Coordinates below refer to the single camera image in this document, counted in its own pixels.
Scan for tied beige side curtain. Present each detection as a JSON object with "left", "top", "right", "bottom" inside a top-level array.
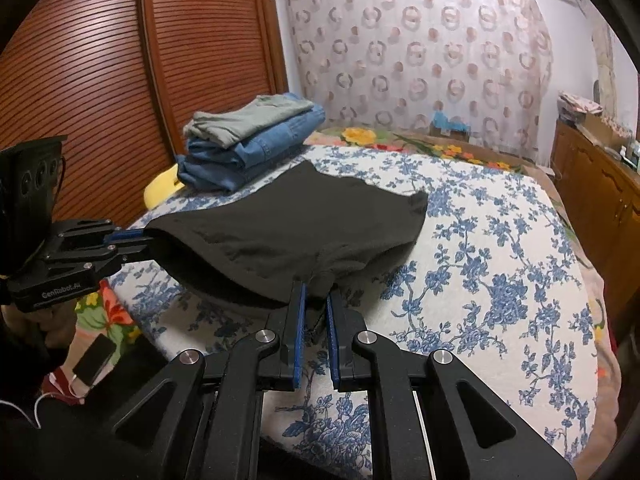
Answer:
[{"left": 592, "top": 24, "right": 617, "bottom": 112}]

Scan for person's left hand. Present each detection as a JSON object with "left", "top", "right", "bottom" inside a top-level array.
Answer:
[{"left": 20, "top": 304, "right": 77, "bottom": 357}]

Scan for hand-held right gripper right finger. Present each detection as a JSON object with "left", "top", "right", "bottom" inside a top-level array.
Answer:
[{"left": 325, "top": 292, "right": 577, "bottom": 480}]

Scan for cardboard box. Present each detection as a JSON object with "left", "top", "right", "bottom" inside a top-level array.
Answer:
[{"left": 581, "top": 109, "right": 632, "bottom": 145}]

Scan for white cable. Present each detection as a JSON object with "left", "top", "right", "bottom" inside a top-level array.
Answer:
[{"left": 0, "top": 371, "right": 97, "bottom": 432}]

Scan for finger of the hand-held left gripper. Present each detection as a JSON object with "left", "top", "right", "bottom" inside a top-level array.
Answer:
[
  {"left": 47, "top": 239, "right": 154, "bottom": 277},
  {"left": 59, "top": 219, "right": 151, "bottom": 247}
]

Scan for black phone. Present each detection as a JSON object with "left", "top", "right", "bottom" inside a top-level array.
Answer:
[{"left": 72, "top": 335, "right": 117, "bottom": 387}]

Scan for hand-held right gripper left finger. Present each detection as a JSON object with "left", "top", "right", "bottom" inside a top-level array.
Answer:
[{"left": 112, "top": 280, "right": 307, "bottom": 480}]

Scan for small blue object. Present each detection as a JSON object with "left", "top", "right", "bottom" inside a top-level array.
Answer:
[{"left": 429, "top": 110, "right": 474, "bottom": 144}]

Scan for folded grey pants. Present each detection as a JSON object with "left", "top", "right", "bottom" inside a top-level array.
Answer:
[{"left": 183, "top": 95, "right": 316, "bottom": 150}]

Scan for brown louvred wooden wardrobe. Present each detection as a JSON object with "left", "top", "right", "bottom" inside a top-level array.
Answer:
[{"left": 0, "top": 0, "right": 290, "bottom": 257}]

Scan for folded blue jeans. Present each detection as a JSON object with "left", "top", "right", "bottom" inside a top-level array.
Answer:
[{"left": 175, "top": 105, "right": 326, "bottom": 194}]

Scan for blue floral white blanket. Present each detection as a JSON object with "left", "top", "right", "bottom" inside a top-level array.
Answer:
[{"left": 107, "top": 142, "right": 597, "bottom": 480}]

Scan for ring patterned sheer curtain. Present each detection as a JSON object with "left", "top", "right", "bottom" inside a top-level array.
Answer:
[{"left": 272, "top": 0, "right": 554, "bottom": 167}]

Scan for folded floral cloth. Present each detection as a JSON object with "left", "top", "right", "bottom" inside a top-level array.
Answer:
[{"left": 557, "top": 91, "right": 604, "bottom": 115}]

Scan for long wooden cabinet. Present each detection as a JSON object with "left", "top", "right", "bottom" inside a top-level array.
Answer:
[{"left": 550, "top": 119, "right": 640, "bottom": 312}]

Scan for yellow pillow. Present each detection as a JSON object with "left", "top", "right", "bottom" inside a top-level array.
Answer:
[{"left": 143, "top": 163, "right": 187, "bottom": 210}]

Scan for black pants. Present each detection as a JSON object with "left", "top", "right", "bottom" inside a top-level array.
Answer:
[{"left": 145, "top": 160, "right": 430, "bottom": 312}]

